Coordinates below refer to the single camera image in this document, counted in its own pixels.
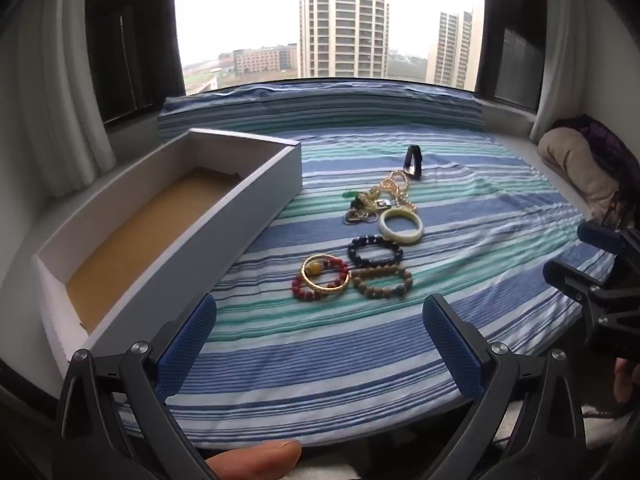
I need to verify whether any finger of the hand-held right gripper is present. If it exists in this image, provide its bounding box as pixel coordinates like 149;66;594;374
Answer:
576;221;640;281
542;258;640;331

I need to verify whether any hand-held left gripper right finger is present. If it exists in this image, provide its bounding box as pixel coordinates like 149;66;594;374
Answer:
421;294;588;480

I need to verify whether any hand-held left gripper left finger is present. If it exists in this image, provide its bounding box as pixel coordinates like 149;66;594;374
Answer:
52;292;218;480

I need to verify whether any brown wooden bead bracelet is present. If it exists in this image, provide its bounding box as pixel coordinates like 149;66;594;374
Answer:
351;266;415;300

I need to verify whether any white jade bangle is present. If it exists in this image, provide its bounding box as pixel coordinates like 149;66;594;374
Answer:
378;208;425;245

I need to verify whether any white cardboard box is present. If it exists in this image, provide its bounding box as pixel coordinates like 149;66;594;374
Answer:
32;128;303;367

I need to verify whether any red bead bracelet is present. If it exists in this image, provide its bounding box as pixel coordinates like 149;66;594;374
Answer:
291;254;351;302

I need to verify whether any dark bead bracelet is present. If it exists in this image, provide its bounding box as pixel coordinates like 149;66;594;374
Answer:
348;234;405;269

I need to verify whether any gold bangle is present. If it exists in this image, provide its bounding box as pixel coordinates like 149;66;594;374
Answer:
300;254;350;291

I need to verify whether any person's right hand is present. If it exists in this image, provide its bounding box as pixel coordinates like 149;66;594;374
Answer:
613;357;640;404

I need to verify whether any beige pillow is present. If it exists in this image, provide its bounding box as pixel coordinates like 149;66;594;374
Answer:
537;127;622;219

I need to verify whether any blue green striped blanket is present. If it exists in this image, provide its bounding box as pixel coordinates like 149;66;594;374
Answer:
107;82;619;448

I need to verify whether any purple cloth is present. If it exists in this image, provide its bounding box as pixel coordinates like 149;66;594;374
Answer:
551;114;640;228

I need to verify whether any grey curtain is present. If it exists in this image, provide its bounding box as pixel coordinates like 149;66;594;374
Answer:
529;0;597;144
0;0;117;199

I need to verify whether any black fitness band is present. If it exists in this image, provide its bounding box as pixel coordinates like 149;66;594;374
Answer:
402;144;425;181

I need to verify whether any slim beige tower building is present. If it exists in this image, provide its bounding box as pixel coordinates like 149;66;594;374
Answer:
425;7;486;89

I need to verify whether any low brown building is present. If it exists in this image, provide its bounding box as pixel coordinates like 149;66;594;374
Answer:
232;43;299;75

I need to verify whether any tall round tower building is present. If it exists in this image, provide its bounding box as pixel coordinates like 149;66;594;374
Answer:
298;0;390;80

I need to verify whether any dark window frame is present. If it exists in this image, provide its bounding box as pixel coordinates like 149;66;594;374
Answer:
84;0;189;126
474;0;549;112

